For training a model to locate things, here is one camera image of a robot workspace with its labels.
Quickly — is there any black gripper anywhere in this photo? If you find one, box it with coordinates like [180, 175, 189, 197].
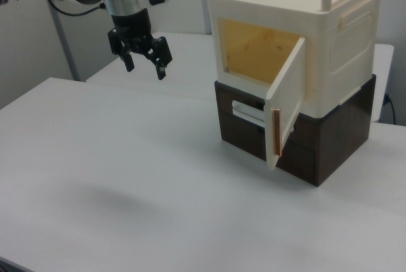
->
[107, 9, 174, 81]

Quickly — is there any cream cabinet door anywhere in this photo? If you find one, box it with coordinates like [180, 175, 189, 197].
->
[263, 36, 307, 171]

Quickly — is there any copper door handle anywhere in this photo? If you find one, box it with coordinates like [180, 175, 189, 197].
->
[272, 107, 283, 158]

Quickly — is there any dark brown wooden drawer box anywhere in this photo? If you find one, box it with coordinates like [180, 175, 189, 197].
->
[214, 74, 377, 188]

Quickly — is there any grey metal frame post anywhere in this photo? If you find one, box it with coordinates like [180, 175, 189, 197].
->
[46, 0, 81, 82]

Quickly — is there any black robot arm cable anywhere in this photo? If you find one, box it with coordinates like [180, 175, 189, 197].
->
[46, 0, 107, 18]

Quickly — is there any white drawer handle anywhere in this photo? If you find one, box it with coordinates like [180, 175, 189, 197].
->
[232, 100, 266, 124]

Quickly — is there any cream plastic cabinet with handles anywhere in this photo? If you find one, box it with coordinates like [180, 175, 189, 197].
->
[206, 0, 383, 118]

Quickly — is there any black wall cable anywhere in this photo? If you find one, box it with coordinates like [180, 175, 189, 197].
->
[383, 93, 398, 124]

